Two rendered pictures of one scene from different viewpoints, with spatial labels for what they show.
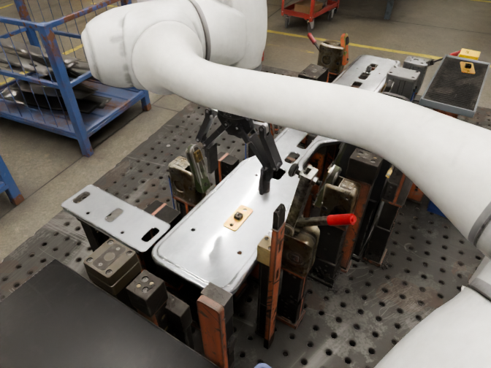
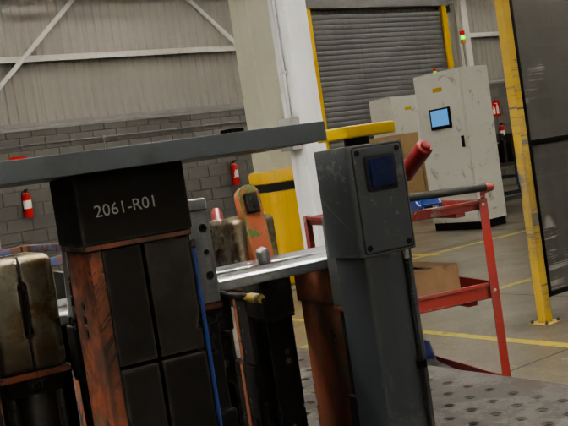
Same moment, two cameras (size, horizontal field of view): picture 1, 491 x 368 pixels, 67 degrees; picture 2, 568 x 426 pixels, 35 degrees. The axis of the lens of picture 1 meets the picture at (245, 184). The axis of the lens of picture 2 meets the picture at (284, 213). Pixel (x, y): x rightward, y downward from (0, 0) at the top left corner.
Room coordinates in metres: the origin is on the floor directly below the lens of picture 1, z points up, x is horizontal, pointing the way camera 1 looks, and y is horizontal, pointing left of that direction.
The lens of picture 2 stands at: (0.42, -1.16, 1.13)
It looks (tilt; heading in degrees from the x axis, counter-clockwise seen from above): 3 degrees down; 30
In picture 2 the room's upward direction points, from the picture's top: 9 degrees counter-clockwise
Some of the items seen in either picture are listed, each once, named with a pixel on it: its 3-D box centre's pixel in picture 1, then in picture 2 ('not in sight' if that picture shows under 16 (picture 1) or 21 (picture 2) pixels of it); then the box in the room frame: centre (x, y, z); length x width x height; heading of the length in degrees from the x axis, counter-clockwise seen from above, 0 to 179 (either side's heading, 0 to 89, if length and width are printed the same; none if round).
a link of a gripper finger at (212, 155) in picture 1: (212, 158); not in sight; (0.67, 0.07, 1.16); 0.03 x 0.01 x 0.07; 148
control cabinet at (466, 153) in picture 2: not in sight; (456, 132); (11.45, 2.48, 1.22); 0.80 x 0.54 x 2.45; 66
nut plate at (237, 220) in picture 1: (238, 216); not in sight; (0.63, 0.02, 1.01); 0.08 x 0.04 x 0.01; 148
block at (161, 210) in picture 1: (168, 247); not in sight; (0.67, 0.22, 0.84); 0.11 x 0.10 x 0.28; 58
